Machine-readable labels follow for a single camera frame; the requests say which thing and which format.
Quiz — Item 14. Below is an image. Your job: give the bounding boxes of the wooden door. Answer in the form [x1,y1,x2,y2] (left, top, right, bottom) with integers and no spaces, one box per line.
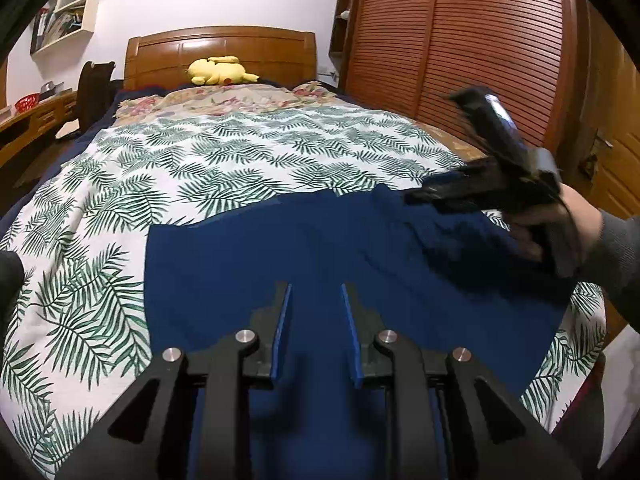
[575,10,640,221]

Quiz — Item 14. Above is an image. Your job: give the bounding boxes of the wooden louvered wardrobe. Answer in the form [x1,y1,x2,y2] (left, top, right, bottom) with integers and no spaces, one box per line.
[345,0,596,161]

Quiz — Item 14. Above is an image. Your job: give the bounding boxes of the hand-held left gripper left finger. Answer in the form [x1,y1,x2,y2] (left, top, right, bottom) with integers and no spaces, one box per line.
[60,282,293,480]

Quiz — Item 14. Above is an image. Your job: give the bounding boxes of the floral print blanket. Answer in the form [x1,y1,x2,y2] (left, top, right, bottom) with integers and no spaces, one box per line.
[112,80,346,122]

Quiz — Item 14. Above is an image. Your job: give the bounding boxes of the yellow plush toy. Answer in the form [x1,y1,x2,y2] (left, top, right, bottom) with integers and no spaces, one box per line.
[187,55,260,86]

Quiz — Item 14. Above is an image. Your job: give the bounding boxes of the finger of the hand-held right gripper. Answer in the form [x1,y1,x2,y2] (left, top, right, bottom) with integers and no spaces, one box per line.
[404,169,506,214]
[447,86,530,172]

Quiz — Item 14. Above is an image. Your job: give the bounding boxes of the wooden open bookshelf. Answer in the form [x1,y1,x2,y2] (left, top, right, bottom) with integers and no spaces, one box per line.
[327,0,368,92]

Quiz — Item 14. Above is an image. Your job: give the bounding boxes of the wooden bed headboard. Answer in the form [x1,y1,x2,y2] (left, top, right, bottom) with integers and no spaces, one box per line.
[123,26,318,92]

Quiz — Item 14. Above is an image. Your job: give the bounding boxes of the brown patterned mat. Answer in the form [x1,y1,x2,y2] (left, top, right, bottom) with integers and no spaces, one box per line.
[415,117,488,161]

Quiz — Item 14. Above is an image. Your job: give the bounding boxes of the navy blue suit jacket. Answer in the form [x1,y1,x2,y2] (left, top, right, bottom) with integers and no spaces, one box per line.
[144,182,581,480]

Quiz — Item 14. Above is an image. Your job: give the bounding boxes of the person's right forearm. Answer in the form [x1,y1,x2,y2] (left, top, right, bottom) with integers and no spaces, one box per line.
[577,210,640,335]

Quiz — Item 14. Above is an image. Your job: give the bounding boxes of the dark wooden chair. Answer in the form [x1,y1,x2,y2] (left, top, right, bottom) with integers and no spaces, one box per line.
[75,61,117,132]

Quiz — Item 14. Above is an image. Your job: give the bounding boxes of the white wall shelf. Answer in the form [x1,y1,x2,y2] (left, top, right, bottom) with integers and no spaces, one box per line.
[30,0,111,56]

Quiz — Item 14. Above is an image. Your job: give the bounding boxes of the wooden desk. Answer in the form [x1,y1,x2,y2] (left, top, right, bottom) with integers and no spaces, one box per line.
[0,87,81,171]

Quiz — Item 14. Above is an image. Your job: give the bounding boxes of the dark cloth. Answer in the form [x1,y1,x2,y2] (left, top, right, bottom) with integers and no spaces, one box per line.
[0,252,26,322]

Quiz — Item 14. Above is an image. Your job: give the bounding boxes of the metal door handle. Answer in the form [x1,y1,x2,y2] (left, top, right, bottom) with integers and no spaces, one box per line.
[581,129,614,179]

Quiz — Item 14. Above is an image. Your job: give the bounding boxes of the person's right hand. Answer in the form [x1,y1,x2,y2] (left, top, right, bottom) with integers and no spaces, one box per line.
[506,185,604,267]

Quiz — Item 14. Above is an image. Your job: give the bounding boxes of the green leaf print duvet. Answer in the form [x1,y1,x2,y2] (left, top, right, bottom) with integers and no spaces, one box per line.
[0,107,608,471]

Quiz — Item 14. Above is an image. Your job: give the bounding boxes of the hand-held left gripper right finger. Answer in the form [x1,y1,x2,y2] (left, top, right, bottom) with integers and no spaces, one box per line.
[341,283,581,480]

